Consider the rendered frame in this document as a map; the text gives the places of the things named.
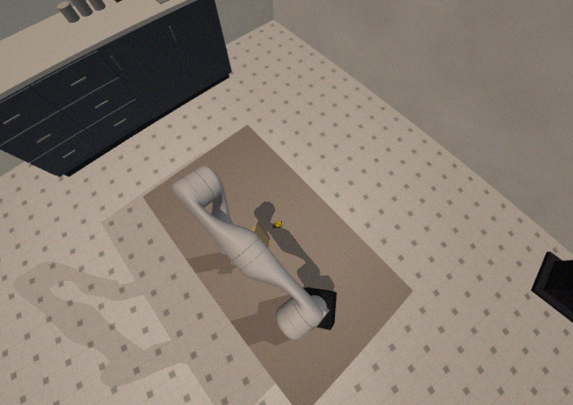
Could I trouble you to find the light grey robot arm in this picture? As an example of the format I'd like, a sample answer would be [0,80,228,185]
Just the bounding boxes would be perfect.
[172,166,329,340]

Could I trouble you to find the tan square mat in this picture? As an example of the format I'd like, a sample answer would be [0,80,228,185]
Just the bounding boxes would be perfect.
[251,224,271,247]

